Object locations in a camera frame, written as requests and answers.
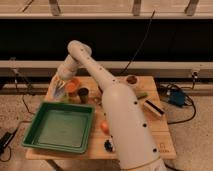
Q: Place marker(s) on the yellow gripper fingers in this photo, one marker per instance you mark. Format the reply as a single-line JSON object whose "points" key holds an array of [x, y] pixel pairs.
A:
{"points": [[60, 84]]}

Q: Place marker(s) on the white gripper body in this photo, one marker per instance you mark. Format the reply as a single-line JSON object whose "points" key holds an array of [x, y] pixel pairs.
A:
{"points": [[68, 68]]}

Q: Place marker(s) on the white blue towel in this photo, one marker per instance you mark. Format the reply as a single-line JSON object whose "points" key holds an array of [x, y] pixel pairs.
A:
{"points": [[57, 93]]}

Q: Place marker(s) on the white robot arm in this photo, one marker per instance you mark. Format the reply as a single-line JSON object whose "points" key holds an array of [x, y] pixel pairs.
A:
{"points": [[134, 144]]}

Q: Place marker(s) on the green plastic cup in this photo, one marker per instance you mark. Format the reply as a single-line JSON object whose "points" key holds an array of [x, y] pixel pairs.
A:
{"points": [[64, 99]]}

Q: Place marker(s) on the dark metal cup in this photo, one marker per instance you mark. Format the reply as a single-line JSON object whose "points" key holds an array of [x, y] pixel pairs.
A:
{"points": [[83, 94]]}

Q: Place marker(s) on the white cup with brown contents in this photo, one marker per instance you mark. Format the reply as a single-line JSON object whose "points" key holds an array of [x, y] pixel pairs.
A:
{"points": [[132, 80]]}

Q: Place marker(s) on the orange bowl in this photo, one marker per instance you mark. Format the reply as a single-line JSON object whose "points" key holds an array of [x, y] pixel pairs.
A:
{"points": [[72, 86]]}

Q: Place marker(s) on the wooden table board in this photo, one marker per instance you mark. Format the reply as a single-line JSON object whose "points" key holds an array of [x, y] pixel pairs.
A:
{"points": [[95, 149]]}

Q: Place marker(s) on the green plastic tray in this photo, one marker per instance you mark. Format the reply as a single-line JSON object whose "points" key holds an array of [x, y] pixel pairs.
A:
{"points": [[60, 127]]}

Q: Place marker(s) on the orange fruit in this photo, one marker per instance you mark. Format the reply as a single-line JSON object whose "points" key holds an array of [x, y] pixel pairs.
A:
{"points": [[104, 127]]}

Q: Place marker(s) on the white dish brush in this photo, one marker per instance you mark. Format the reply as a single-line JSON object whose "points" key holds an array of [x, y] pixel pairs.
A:
{"points": [[109, 146]]}

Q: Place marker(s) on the black power adapter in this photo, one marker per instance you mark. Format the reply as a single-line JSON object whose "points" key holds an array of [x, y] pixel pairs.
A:
{"points": [[5, 141]]}

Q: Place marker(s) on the green pea pod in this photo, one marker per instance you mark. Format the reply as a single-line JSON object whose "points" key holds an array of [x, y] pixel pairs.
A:
{"points": [[141, 95]]}

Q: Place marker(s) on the wooden black block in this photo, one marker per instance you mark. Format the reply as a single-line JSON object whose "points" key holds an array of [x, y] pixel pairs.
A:
{"points": [[153, 108]]}

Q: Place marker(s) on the blue device with cables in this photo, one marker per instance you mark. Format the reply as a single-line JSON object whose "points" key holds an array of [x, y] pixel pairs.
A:
{"points": [[177, 98]]}

